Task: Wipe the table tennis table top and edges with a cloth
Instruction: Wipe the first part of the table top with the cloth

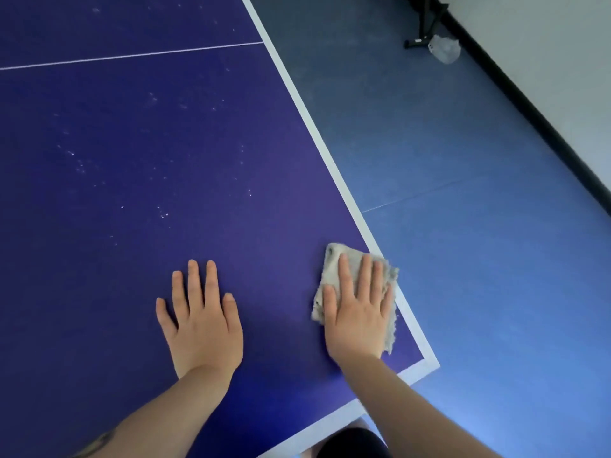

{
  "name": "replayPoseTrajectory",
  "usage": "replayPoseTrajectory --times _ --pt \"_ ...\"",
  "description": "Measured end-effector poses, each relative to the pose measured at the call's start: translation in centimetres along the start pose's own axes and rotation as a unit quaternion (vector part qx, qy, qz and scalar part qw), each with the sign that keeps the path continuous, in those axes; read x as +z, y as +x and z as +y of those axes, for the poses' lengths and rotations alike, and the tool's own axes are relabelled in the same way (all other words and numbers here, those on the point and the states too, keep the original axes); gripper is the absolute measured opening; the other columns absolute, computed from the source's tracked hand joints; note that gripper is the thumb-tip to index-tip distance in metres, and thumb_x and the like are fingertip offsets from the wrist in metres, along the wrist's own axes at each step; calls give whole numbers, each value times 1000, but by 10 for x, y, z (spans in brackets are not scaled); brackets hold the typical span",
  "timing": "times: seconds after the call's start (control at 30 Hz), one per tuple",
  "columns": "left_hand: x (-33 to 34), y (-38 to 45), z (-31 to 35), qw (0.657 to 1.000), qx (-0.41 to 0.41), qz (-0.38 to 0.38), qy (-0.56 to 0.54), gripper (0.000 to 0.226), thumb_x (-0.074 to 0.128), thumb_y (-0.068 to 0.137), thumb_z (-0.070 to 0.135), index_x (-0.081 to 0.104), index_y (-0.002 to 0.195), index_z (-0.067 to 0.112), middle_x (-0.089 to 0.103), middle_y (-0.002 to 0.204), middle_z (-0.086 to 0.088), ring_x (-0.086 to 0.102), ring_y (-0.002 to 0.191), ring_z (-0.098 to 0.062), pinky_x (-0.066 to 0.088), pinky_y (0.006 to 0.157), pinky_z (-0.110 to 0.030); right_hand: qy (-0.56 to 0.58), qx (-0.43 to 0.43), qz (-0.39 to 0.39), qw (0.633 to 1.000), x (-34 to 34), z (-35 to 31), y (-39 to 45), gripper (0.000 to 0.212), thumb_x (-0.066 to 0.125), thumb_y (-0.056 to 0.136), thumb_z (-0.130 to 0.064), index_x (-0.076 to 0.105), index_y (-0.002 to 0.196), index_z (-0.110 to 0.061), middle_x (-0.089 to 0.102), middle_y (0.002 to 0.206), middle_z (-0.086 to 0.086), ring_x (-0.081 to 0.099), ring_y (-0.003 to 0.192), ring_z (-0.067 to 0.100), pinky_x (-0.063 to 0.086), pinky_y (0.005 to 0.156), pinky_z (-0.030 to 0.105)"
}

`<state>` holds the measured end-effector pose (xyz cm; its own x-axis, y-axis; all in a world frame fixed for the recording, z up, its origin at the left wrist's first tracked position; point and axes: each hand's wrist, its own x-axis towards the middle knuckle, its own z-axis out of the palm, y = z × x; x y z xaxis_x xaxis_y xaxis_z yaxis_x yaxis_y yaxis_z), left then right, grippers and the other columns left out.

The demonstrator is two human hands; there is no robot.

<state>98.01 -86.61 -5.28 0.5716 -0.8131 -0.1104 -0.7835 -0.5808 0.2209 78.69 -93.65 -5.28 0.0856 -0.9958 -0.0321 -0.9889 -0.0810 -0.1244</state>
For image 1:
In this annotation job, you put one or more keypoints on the clear plastic bag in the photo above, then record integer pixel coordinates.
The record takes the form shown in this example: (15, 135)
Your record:
(446, 49)

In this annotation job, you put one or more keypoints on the black shorts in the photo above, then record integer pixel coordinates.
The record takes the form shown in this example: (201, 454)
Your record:
(348, 445)

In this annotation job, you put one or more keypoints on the person's left forearm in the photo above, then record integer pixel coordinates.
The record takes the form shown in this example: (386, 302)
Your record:
(157, 419)

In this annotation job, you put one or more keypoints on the person's right forearm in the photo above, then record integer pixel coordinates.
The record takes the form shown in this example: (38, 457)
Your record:
(415, 414)

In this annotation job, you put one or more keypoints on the person's left hand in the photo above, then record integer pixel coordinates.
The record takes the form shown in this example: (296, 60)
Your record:
(205, 333)

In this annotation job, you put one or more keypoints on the blue table tennis table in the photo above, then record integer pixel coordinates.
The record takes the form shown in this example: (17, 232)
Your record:
(191, 185)

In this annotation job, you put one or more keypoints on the black stand leg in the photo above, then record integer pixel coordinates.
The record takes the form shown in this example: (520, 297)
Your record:
(425, 23)

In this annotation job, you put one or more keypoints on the person's right hand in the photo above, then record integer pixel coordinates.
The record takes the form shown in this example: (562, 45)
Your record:
(358, 324)

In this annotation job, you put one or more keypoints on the grey cleaning cloth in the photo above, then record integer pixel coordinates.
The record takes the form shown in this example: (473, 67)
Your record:
(329, 267)

